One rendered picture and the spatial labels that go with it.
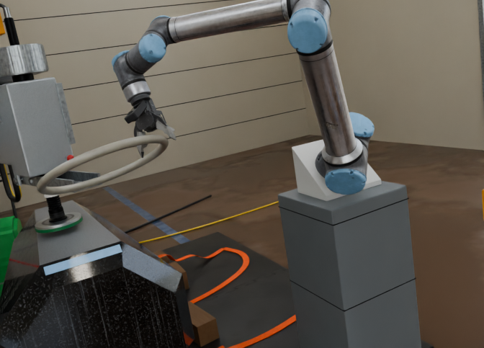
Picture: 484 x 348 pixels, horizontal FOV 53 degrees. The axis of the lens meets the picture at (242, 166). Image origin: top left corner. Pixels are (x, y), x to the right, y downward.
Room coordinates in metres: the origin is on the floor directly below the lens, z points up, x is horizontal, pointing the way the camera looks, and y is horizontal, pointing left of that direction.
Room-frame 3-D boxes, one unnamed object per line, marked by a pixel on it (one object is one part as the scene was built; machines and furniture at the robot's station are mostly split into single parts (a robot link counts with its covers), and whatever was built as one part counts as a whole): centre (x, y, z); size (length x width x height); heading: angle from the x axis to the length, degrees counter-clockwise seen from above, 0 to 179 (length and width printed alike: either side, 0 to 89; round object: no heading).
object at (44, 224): (2.27, 0.92, 0.86); 0.21 x 0.21 x 0.01
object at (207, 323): (2.52, 0.40, 0.07); 0.30 x 0.12 x 0.12; 33
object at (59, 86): (2.29, 0.78, 1.35); 0.08 x 0.03 x 0.28; 40
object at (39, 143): (2.33, 0.97, 1.30); 0.36 x 0.22 x 0.45; 40
